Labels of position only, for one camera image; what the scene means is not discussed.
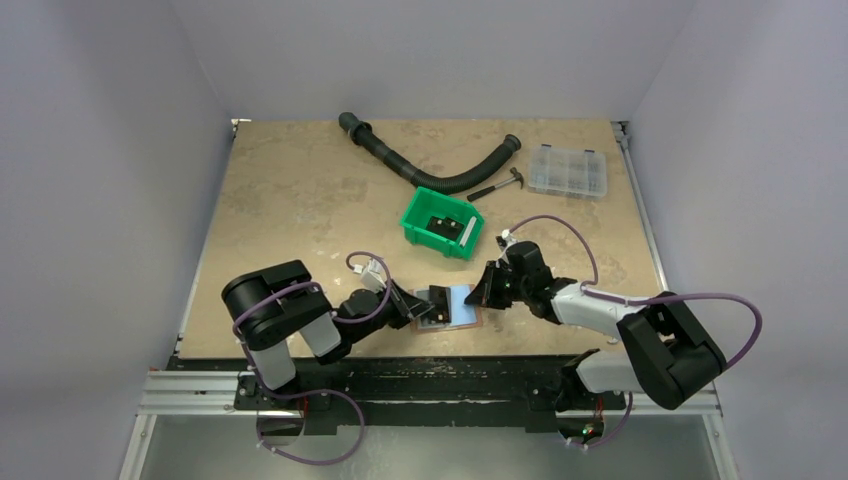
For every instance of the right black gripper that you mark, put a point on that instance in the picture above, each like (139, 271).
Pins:
(494, 283)

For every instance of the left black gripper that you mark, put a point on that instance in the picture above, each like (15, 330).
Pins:
(407, 305)

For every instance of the green plastic bin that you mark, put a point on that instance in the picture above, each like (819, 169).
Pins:
(436, 221)

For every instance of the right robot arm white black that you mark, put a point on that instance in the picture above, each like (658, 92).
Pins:
(667, 353)

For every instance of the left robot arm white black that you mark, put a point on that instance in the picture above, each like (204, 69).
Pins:
(270, 305)

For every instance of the white card in bin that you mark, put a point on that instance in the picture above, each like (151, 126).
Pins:
(467, 232)

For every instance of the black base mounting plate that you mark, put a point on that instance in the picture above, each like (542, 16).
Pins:
(471, 391)

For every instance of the clear plastic organizer box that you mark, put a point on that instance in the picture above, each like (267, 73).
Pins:
(567, 172)

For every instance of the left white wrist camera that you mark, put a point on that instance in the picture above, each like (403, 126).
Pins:
(371, 275)

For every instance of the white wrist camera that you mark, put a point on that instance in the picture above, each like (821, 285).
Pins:
(371, 275)
(505, 240)

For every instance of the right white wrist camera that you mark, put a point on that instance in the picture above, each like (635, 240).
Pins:
(505, 240)

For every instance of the small black-handled hammer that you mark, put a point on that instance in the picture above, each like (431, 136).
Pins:
(516, 177)

